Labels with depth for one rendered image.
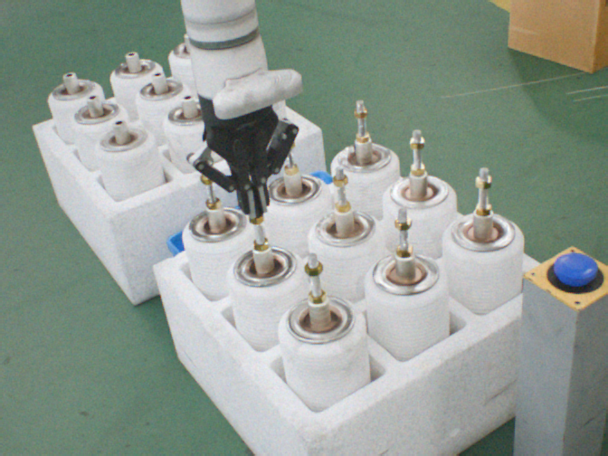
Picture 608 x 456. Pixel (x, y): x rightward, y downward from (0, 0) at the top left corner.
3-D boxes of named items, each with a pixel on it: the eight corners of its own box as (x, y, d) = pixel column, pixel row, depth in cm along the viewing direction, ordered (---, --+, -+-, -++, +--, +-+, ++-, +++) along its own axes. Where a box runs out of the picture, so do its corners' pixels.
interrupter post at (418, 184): (405, 195, 106) (404, 174, 104) (418, 187, 107) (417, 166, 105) (420, 202, 105) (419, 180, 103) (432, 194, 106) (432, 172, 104)
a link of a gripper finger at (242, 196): (242, 167, 89) (248, 206, 92) (217, 176, 88) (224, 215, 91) (248, 174, 88) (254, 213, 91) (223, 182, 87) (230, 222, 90)
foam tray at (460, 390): (384, 251, 137) (377, 161, 127) (563, 385, 109) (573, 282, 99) (177, 358, 122) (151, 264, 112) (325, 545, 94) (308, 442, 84)
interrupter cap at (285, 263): (259, 299, 93) (258, 293, 92) (222, 270, 98) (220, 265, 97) (309, 268, 96) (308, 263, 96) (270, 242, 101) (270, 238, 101)
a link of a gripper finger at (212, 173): (189, 149, 86) (231, 170, 89) (180, 164, 86) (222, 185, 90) (199, 159, 84) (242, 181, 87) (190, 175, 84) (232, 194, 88)
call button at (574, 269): (573, 261, 82) (574, 245, 81) (604, 280, 79) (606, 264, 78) (544, 279, 81) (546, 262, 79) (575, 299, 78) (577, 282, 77)
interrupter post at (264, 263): (263, 278, 96) (259, 256, 94) (251, 270, 97) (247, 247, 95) (279, 269, 97) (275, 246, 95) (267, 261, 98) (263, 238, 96)
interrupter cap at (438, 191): (377, 197, 107) (377, 193, 106) (416, 173, 110) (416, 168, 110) (421, 218, 102) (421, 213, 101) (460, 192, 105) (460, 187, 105)
